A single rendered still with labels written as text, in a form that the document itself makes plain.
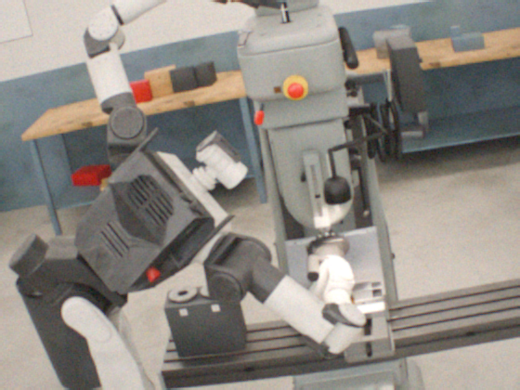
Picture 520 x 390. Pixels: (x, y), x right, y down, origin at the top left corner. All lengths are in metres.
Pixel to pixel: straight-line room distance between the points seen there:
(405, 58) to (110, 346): 1.20
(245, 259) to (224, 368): 0.68
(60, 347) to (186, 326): 1.73
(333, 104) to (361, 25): 4.37
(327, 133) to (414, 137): 3.97
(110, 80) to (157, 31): 4.54
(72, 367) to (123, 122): 2.44
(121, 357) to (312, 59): 0.89
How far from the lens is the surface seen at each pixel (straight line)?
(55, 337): 4.08
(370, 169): 2.69
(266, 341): 2.51
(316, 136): 2.13
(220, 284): 1.82
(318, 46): 1.94
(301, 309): 1.84
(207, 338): 2.47
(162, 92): 6.10
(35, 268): 1.95
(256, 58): 1.94
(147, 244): 1.76
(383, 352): 2.31
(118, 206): 1.79
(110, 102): 1.97
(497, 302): 2.52
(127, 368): 2.08
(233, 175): 1.90
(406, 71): 2.40
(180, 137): 6.70
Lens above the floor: 2.24
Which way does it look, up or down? 21 degrees down
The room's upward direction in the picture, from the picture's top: 12 degrees counter-clockwise
